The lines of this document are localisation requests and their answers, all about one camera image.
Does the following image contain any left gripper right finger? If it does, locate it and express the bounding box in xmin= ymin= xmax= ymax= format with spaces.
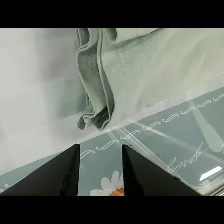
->
xmin=121 ymin=143 xmax=202 ymax=197

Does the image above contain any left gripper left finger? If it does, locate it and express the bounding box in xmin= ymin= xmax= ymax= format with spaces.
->
xmin=0 ymin=143 xmax=81 ymax=197

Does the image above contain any pale green T-shirt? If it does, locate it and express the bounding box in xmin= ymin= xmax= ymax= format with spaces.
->
xmin=75 ymin=27 xmax=224 ymax=132

